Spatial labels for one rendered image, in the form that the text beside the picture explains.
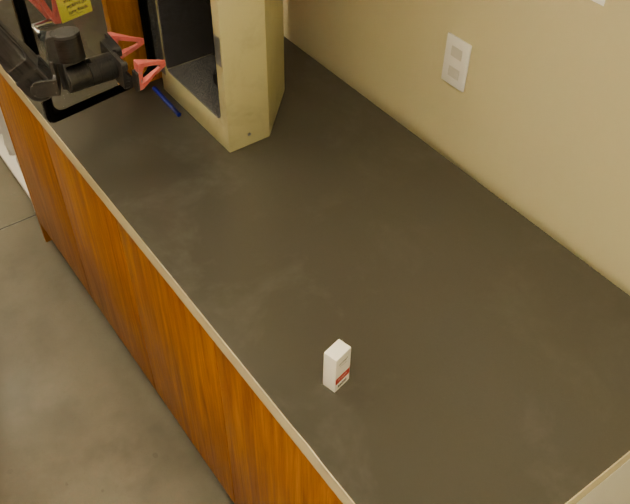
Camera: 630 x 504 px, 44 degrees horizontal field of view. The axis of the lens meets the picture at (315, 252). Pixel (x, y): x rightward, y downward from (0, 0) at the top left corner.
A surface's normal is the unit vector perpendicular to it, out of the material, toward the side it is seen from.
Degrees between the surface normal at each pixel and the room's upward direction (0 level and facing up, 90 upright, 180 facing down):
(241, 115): 90
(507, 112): 90
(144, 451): 0
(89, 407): 0
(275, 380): 0
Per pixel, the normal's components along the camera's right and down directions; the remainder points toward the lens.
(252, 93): 0.59, 0.58
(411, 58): -0.81, 0.41
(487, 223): 0.01, -0.70
